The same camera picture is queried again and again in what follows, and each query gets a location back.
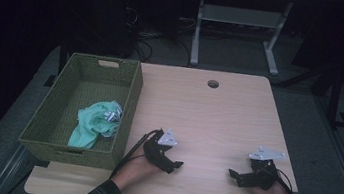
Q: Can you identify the white metal frame table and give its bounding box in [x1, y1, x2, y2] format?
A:
[176, 0, 342, 85]

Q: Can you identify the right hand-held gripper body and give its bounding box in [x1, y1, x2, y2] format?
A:
[237, 144, 287, 194]

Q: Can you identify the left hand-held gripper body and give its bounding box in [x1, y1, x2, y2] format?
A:
[139, 124, 181, 174]

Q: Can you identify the person's left hand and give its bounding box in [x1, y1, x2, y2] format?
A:
[109, 143, 166, 194]

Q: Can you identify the mint green striped garment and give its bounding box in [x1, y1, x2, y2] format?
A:
[67, 94, 125, 153]

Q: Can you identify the bundle of black floor cables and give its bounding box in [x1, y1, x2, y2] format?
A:
[118, 3, 199, 68]

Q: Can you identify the black metal stand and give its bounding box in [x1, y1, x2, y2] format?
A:
[284, 58, 344, 131]

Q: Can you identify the green woven basket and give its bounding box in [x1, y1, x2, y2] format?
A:
[16, 46, 147, 173]

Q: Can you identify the right hand-held gripper black cable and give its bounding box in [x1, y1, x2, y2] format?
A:
[272, 167, 302, 194]

